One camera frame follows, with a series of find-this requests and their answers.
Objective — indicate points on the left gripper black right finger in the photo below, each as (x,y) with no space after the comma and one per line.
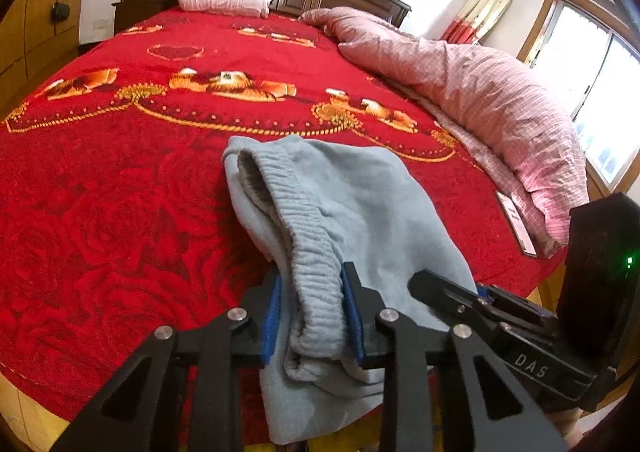
(443,390)

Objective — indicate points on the grey sweatpants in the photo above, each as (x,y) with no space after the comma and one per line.
(310,207)

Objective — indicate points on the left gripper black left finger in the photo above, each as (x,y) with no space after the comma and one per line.
(173,373)

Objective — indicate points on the pink checked quilt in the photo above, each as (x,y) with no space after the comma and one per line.
(491,103)

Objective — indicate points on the small black hanging bag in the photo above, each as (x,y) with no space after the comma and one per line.
(60,12)

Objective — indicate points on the red rose blanket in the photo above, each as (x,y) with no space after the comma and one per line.
(115,217)

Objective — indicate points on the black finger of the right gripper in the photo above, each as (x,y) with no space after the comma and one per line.
(493,294)
(453,304)

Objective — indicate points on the cream and red curtain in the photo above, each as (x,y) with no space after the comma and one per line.
(474,21)

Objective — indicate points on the black camera mount box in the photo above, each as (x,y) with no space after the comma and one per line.
(599,303)

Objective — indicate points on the wooden wardrobe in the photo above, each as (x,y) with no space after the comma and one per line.
(33,47)

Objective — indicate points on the dark wooden nightstand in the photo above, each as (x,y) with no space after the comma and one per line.
(128,13)

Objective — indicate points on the window with wooden frame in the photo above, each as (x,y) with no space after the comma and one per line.
(585,56)

